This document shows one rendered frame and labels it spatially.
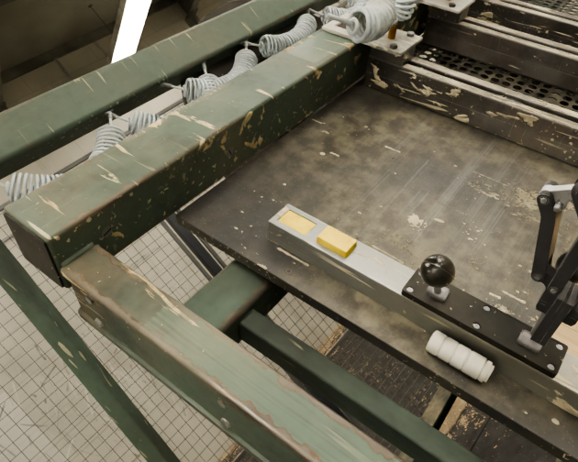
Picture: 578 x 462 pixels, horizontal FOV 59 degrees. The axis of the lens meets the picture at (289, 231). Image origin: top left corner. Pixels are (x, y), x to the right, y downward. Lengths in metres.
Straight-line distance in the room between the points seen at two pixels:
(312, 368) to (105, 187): 0.38
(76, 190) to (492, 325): 0.57
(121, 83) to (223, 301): 0.74
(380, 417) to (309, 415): 0.15
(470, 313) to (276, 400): 0.27
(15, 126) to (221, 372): 0.81
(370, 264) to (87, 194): 0.40
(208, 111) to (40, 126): 0.48
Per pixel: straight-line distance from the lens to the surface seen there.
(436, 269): 0.57
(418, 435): 0.70
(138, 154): 0.80
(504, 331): 0.68
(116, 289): 0.68
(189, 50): 1.48
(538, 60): 1.34
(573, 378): 0.70
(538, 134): 1.08
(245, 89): 0.94
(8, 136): 1.23
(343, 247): 0.71
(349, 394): 0.70
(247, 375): 0.59
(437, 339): 0.67
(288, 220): 0.76
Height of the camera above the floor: 1.71
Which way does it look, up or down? 5 degrees down
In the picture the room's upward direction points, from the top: 39 degrees counter-clockwise
